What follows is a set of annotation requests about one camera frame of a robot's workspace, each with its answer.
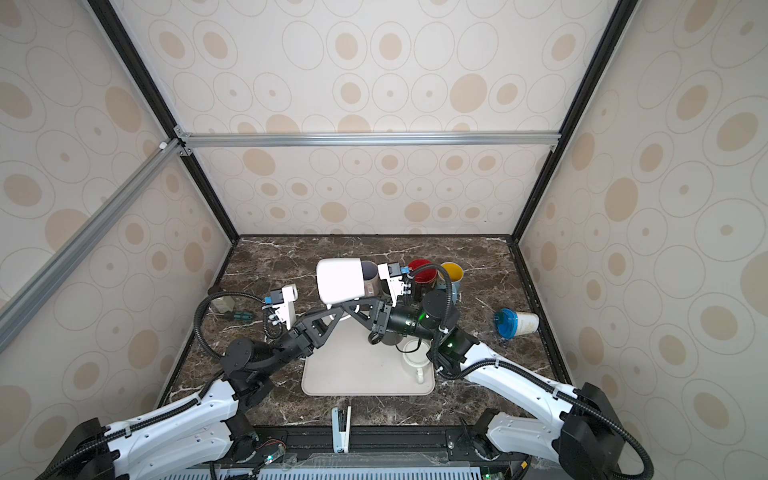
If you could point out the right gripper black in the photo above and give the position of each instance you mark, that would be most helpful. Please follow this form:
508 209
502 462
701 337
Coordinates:
381 309

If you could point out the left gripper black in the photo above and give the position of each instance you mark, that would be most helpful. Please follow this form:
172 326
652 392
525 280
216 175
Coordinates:
300 340

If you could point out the white ribbed-base mug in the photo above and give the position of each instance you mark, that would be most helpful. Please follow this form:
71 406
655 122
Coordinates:
339 280

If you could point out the black skull mug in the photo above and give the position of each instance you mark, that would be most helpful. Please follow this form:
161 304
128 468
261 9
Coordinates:
422 282

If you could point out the plain white mug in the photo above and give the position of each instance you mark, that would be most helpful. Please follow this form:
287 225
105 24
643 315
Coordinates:
414 356

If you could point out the blue butterfly mug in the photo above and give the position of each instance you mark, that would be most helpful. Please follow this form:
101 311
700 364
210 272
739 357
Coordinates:
456 274

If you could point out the small black mug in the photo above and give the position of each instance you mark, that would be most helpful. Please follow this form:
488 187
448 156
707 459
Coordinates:
388 338

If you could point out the pink iridescent mug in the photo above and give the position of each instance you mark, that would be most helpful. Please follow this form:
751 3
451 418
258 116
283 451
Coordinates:
371 278

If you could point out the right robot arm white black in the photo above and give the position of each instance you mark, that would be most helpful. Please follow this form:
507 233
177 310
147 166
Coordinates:
574 427

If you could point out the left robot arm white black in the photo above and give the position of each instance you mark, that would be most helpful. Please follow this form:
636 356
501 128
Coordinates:
208 425

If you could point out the beige rectangular tray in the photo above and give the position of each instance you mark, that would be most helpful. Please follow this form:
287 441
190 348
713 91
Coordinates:
347 365

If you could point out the white blue clip stand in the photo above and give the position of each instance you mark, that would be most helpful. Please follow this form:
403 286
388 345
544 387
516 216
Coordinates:
341 425

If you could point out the blue white plastic bottle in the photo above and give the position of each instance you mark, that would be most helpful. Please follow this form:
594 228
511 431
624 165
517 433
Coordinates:
511 324

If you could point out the left diagonal aluminium bar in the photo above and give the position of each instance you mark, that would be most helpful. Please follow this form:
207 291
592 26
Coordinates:
22 308

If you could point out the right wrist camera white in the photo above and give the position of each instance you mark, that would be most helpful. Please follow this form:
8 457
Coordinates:
396 278

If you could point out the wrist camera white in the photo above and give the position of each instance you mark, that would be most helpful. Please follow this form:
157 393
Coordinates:
396 278
279 306

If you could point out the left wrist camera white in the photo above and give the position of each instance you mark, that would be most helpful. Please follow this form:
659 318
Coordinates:
279 306

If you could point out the green handled screwdriver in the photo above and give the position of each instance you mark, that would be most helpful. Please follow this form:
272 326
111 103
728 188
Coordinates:
242 316

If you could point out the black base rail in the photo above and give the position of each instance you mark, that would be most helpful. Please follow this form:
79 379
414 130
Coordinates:
373 452

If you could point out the horizontal aluminium frame bar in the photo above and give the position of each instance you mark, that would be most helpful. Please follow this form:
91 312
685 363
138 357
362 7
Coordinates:
370 139

